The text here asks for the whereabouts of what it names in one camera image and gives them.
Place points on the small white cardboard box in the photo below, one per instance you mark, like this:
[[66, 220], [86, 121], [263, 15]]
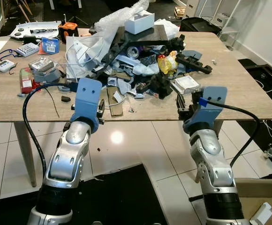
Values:
[[139, 23]]

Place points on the small black block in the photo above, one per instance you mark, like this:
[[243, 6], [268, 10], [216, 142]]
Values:
[[65, 99]]

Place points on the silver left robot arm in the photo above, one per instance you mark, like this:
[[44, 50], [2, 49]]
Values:
[[68, 154]]

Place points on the white metal rack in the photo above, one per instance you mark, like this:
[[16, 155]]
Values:
[[230, 18]]

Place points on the black plastic part cluster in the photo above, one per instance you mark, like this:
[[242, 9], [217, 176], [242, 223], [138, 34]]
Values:
[[160, 86]]

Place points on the orange and black device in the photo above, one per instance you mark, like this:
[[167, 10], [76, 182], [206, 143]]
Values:
[[68, 31]]

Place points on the grey taped device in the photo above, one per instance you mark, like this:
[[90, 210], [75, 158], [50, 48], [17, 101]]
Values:
[[42, 64]]

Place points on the black floor mat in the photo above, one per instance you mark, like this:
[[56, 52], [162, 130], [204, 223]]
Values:
[[117, 201]]

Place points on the small white plastic bottle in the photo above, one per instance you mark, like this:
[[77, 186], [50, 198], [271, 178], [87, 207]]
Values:
[[261, 214]]

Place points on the brown cardboard box bin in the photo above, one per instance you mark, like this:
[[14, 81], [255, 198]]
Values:
[[260, 187]]

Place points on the black floor platform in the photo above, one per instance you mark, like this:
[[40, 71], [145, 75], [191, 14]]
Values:
[[267, 103]]

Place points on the yellow wrapper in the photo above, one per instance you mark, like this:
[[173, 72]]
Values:
[[167, 63]]

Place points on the white keypad device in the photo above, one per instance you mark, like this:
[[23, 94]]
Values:
[[27, 49]]

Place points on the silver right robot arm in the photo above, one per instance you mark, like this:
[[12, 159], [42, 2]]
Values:
[[213, 168]]

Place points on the blue-grey plastic scrap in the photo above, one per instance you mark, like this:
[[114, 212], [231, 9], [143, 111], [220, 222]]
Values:
[[138, 68]]

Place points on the metal drink can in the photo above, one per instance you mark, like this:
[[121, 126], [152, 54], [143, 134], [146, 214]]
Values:
[[133, 52]]

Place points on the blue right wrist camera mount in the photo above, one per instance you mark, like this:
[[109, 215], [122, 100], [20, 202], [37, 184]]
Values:
[[210, 110]]

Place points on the small blue box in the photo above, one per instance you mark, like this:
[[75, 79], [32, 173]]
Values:
[[50, 46]]

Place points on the dark flat board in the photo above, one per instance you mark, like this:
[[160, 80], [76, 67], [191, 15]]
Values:
[[157, 33]]

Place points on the brown cardboard piece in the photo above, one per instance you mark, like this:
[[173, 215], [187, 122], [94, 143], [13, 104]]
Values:
[[115, 103]]

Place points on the white panel with parts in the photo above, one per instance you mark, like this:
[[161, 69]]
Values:
[[33, 29]]

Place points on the white plastic bag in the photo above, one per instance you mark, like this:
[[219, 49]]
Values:
[[168, 28]]

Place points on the clear bubble wrap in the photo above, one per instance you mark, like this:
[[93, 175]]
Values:
[[112, 21]]

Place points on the red packet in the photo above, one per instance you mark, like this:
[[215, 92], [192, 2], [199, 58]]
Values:
[[27, 80]]

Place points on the long black plastic bracket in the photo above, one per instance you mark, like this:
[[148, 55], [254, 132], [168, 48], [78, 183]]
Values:
[[194, 63]]

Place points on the clear plastic bag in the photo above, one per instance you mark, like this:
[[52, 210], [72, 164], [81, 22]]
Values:
[[82, 56]]

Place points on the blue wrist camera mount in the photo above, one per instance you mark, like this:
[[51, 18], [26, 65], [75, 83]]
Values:
[[86, 101], [210, 110]]

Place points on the light wooden table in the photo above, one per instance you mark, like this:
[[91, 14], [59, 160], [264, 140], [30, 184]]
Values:
[[248, 93]]

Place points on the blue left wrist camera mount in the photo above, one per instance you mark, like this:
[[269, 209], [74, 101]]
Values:
[[86, 101]]

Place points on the black bag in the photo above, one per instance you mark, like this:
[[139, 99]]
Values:
[[199, 26]]

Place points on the small metal caster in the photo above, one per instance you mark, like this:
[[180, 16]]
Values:
[[271, 151]]

